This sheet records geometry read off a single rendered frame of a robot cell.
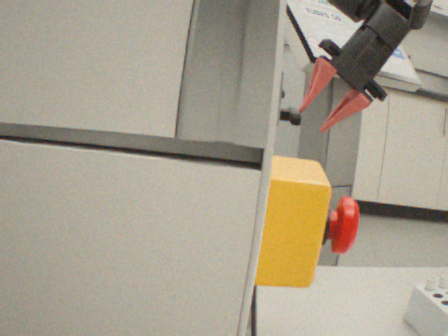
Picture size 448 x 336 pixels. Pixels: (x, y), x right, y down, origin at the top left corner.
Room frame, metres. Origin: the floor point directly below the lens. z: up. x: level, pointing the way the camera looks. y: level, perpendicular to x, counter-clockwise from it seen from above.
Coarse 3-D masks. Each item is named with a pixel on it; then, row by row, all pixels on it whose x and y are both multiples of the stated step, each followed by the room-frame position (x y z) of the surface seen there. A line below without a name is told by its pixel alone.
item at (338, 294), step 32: (256, 288) 0.54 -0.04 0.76; (288, 288) 0.54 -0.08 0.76; (320, 288) 0.55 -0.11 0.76; (352, 288) 0.55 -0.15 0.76; (384, 288) 0.54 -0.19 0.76; (256, 320) 0.46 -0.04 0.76; (288, 320) 0.46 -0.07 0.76; (320, 320) 0.46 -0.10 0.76; (352, 320) 0.46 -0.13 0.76; (384, 320) 0.46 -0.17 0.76
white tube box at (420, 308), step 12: (420, 288) 0.45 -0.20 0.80; (420, 300) 0.44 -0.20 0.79; (432, 300) 0.42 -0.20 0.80; (444, 300) 0.42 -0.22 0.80; (408, 312) 0.45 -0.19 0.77; (420, 312) 0.43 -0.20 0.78; (432, 312) 0.41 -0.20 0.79; (444, 312) 0.39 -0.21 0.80; (420, 324) 0.42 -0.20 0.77; (432, 324) 0.40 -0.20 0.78; (444, 324) 0.39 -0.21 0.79
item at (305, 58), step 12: (288, 12) 1.50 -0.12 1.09; (288, 24) 1.49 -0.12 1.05; (288, 36) 1.49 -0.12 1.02; (300, 36) 1.46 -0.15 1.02; (300, 48) 1.45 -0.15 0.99; (300, 60) 1.44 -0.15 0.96; (312, 60) 1.42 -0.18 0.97; (408, 60) 1.75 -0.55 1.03; (384, 72) 1.60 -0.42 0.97; (384, 84) 1.63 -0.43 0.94; (396, 84) 1.65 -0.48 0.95; (408, 84) 1.67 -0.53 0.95; (420, 84) 1.71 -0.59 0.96
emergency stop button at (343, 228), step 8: (344, 200) 0.38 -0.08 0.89; (352, 200) 0.38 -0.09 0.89; (336, 208) 0.40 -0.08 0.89; (344, 208) 0.38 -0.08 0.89; (352, 208) 0.38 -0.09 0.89; (336, 216) 0.38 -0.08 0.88; (344, 216) 0.37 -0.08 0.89; (352, 216) 0.37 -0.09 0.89; (336, 224) 0.38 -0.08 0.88; (344, 224) 0.37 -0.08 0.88; (352, 224) 0.37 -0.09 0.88; (328, 232) 0.38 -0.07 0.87; (336, 232) 0.38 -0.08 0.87; (344, 232) 0.37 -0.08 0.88; (352, 232) 0.37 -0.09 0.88; (336, 240) 0.37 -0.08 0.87; (344, 240) 0.37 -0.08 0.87; (352, 240) 0.37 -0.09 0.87; (336, 248) 0.37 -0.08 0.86; (344, 248) 0.37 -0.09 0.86
